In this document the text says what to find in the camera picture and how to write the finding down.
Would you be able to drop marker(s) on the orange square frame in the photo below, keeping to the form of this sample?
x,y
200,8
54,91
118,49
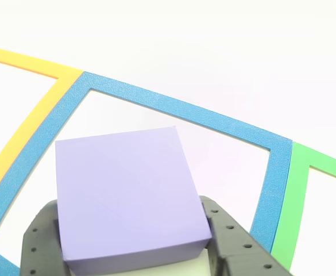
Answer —
x,y
21,129

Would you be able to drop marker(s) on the green square frame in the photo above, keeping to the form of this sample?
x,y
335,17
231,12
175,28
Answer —
x,y
291,201

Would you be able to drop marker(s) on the large purple cube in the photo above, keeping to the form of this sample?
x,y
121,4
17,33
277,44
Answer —
x,y
127,195

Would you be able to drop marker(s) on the blue square frame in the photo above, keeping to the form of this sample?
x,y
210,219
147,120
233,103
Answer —
x,y
41,143

